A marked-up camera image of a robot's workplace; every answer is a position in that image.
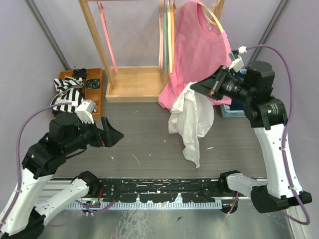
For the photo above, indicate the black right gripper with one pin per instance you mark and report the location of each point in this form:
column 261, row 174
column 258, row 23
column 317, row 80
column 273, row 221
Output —
column 211, row 85

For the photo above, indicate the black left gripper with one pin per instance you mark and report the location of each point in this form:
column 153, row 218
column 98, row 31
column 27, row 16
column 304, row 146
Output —
column 112, row 135

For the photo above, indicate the white t shirt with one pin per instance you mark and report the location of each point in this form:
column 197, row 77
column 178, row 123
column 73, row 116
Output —
column 192, row 116

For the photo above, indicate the yellow hanger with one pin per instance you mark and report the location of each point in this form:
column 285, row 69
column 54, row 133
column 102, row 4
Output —
column 169, row 37

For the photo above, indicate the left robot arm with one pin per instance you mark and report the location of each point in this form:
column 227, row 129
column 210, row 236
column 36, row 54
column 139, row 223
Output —
column 67, row 137

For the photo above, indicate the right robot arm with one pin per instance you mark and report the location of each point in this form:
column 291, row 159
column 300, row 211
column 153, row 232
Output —
column 268, row 118

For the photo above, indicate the pink t shirt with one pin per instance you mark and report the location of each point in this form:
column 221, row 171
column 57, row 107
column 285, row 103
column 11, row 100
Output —
column 200, row 48

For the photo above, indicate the black white striped shirt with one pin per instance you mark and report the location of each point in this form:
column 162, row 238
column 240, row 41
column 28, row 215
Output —
column 68, row 90

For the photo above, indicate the natural wood hanger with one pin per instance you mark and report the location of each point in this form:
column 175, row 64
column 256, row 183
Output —
column 213, row 12

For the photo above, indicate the light pink hanger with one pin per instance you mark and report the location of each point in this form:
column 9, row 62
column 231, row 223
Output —
column 160, row 60

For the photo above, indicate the green hanger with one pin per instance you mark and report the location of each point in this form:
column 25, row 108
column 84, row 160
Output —
column 164, row 38

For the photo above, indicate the blue plastic basket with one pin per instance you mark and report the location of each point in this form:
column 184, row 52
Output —
column 234, row 110

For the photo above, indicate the orange wooden organizer tray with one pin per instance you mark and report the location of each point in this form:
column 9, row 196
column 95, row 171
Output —
column 95, row 95

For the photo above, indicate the wooden clothes rack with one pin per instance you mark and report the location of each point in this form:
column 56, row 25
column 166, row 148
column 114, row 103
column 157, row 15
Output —
column 128, row 84

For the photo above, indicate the green black rolled socks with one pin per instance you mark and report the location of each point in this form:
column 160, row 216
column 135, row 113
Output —
column 92, row 83

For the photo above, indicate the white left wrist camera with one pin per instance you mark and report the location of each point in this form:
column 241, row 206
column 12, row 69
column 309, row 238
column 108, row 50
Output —
column 84, row 111

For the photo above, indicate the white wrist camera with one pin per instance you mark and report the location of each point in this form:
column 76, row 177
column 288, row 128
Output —
column 84, row 111
column 237, row 62

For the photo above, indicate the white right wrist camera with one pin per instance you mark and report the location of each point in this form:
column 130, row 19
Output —
column 237, row 62

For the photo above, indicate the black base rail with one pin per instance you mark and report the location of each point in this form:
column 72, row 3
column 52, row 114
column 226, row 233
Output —
column 167, row 193

